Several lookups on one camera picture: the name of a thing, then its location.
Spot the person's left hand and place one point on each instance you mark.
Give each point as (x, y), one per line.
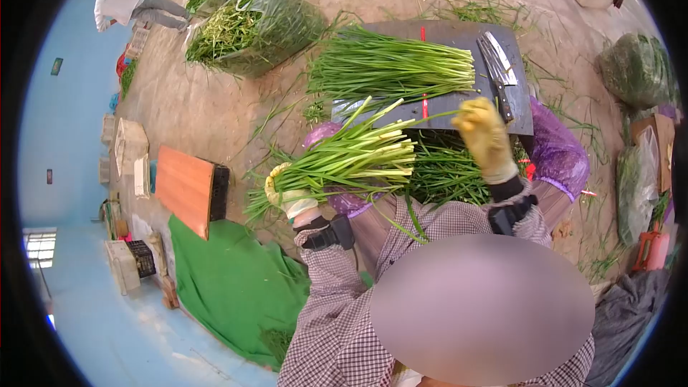
(293, 201)

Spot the person's right hand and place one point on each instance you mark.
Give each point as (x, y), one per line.
(489, 142)

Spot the person's left fingers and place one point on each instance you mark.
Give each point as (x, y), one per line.
(273, 183)

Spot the person's right fingers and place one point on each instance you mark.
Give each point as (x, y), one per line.
(475, 113)

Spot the small bunch of green stalks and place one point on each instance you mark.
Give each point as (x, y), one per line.
(355, 158)

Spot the dark cutting board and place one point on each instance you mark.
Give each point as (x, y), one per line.
(457, 110)

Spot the red strip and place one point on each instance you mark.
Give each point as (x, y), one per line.
(424, 105)

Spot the black plastic crate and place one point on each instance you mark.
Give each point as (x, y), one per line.
(220, 192)

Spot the loose pile of green stalks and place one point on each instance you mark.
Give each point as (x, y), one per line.
(446, 172)

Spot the black wrist band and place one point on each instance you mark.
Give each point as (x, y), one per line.
(333, 235)
(508, 215)

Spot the orange board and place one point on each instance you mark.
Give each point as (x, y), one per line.
(184, 189)

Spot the large bundle of green stalks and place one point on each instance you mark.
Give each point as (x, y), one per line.
(392, 67)

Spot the green cloth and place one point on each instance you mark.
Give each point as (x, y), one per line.
(236, 285)

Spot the stack of white crates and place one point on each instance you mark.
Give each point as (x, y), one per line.
(130, 150)

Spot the big plastic bag of greens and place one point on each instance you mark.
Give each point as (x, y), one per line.
(269, 27)

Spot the white box with black crate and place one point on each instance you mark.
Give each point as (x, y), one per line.
(129, 263)

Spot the dark bag of greens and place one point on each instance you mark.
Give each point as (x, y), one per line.
(637, 70)

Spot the person's body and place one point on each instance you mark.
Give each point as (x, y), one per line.
(333, 344)

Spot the clear bag of greens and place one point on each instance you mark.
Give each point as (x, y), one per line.
(637, 188)

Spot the brown cardboard box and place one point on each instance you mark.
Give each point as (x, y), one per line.
(664, 145)

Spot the red plastic container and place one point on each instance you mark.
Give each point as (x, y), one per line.
(651, 251)

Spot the window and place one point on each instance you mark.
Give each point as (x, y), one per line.
(40, 247)

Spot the grey cloth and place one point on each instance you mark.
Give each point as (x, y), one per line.
(623, 317)

